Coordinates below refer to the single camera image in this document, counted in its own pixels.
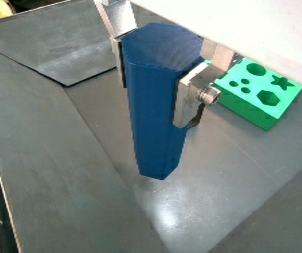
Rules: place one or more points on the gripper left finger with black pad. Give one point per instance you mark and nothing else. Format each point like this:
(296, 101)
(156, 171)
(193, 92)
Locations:
(117, 16)

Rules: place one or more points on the blue hexagon prism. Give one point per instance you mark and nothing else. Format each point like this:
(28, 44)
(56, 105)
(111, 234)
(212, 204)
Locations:
(160, 51)

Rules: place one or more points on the green shape sorter board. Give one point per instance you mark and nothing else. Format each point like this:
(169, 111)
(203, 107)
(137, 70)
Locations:
(256, 93)

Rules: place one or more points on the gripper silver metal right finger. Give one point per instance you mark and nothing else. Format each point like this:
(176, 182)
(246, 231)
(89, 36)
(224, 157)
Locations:
(195, 89)

